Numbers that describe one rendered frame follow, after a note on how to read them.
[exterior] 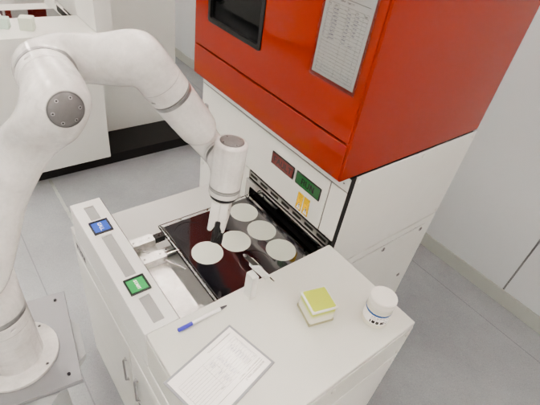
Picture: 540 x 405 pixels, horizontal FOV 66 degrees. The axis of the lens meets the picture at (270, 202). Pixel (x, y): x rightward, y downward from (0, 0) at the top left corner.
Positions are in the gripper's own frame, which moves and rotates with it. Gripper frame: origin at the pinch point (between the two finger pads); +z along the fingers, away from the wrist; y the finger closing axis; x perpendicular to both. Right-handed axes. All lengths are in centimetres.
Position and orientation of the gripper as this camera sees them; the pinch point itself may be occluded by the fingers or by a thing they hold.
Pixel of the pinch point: (217, 236)
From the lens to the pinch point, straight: 121.4
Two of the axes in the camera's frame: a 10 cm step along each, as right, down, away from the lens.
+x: 9.8, 2.0, 0.4
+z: -1.9, 7.9, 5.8
